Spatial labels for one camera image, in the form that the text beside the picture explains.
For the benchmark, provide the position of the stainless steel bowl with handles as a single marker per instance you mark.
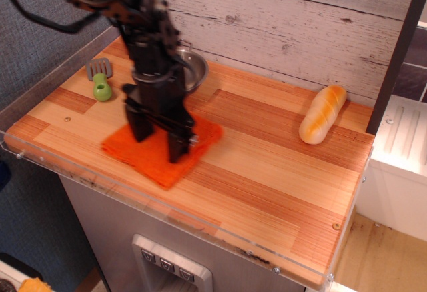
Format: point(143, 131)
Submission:
point(196, 68)

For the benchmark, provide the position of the toy bread loaf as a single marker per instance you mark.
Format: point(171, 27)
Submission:
point(322, 113)

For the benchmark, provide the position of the orange cloth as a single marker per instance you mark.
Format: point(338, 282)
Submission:
point(151, 156)

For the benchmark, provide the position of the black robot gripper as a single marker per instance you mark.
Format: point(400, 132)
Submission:
point(157, 99)

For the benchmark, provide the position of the white toy sink unit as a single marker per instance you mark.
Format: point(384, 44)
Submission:
point(394, 189)

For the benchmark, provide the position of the dark right frame post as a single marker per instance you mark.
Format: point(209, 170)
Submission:
point(402, 45)

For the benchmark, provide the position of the silver dispenser panel with buttons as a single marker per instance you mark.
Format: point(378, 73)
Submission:
point(165, 270)

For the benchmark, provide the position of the clear acrylic edge guard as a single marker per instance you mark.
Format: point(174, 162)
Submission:
point(282, 204)

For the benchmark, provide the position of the grey toy fridge cabinet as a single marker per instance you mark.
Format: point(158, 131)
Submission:
point(110, 225)

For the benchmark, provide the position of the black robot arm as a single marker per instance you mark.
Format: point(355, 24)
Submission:
point(146, 29)

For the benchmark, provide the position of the yellow object at corner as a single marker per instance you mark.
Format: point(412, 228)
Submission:
point(34, 285)

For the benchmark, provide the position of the green handled grey spatula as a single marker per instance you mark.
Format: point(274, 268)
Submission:
point(98, 72)

